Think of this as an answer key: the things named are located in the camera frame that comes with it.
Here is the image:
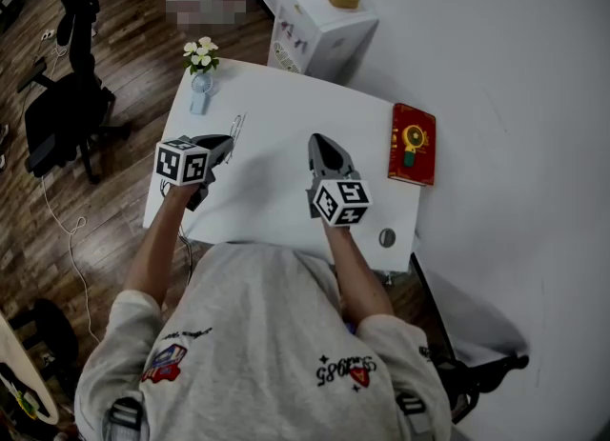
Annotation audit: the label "white water dispenser cabinet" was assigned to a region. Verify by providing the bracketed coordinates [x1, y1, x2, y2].
[266, 0, 380, 84]

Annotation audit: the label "long white floor cable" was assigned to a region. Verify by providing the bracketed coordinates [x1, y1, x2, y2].
[40, 176, 101, 345]

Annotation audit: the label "red hardcover book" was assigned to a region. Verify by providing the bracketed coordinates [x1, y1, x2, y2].
[387, 102, 437, 188]

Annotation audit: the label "person's right forearm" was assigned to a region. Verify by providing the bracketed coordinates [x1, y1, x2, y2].
[321, 219, 396, 324]

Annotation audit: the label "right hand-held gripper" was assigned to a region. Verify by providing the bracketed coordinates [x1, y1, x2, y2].
[308, 133, 372, 229]

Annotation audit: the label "person's grey sweatshirt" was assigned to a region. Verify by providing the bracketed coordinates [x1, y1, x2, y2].
[73, 242, 453, 441]

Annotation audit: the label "black office chair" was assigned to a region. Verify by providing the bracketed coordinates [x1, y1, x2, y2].
[17, 0, 132, 186]

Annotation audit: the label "yellow green toy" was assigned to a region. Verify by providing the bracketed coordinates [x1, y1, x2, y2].
[11, 389, 39, 422]

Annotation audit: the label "black swivel chair base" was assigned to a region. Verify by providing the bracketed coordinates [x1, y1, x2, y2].
[431, 354, 531, 425]

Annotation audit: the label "person's left forearm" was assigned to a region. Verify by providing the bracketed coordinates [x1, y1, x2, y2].
[122, 184, 199, 310]

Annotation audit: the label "grey harness strap buckle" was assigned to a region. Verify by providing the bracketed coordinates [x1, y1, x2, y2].
[105, 396, 144, 441]
[396, 391, 433, 435]

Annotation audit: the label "white rectangular desk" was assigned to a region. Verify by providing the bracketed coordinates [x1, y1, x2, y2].
[141, 57, 421, 273]

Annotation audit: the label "yellow green handheld fan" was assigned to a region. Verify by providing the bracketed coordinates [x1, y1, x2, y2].
[401, 124, 427, 169]

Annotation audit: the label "light blue handheld fan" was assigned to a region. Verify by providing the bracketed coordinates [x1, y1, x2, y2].
[189, 71, 219, 116]

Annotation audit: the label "small white flower plant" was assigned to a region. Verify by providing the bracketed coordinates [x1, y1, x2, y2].
[182, 36, 221, 76]

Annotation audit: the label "round white pedestal table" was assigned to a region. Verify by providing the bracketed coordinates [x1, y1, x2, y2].
[0, 298, 81, 426]

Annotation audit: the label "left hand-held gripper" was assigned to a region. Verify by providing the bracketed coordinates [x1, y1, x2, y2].
[154, 133, 235, 211]

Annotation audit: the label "thin wire-frame glasses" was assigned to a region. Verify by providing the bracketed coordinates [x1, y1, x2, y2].
[227, 113, 248, 165]

